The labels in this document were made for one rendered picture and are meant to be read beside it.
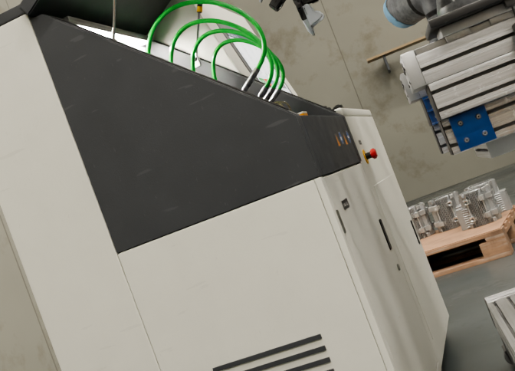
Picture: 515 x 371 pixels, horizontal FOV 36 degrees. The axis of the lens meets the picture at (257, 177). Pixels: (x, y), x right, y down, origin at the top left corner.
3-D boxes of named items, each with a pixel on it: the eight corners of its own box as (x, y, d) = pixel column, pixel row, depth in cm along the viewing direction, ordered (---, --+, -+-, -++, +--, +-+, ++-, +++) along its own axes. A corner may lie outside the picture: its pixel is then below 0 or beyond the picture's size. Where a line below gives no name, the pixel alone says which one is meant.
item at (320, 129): (323, 175, 192) (300, 114, 192) (307, 181, 193) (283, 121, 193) (360, 162, 251) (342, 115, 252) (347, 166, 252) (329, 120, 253)
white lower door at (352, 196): (426, 441, 188) (325, 176, 190) (418, 444, 189) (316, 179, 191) (439, 361, 250) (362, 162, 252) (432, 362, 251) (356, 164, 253)
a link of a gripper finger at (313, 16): (326, 27, 229) (315, -2, 229) (308, 36, 230) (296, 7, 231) (328, 29, 232) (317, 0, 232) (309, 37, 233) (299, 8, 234)
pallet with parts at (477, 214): (525, 224, 526) (504, 172, 527) (519, 252, 438) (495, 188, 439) (342, 283, 575) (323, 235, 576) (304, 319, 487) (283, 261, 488)
